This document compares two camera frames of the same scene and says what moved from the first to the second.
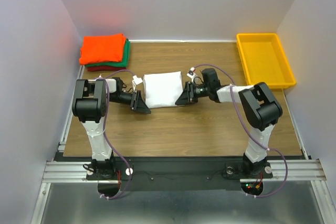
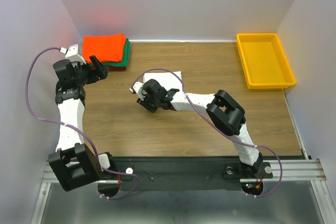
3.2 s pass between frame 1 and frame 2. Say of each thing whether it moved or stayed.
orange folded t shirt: stayed
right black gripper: moved
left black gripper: moved
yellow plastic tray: stayed
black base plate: stayed
